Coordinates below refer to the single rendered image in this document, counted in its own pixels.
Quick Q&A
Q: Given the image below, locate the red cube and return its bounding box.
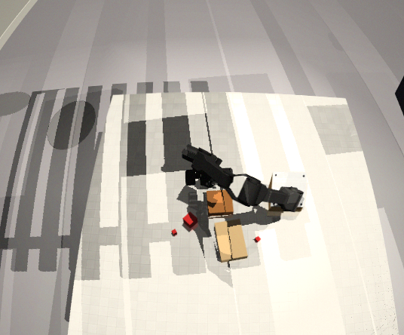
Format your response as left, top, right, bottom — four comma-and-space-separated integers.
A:
182, 212, 197, 228

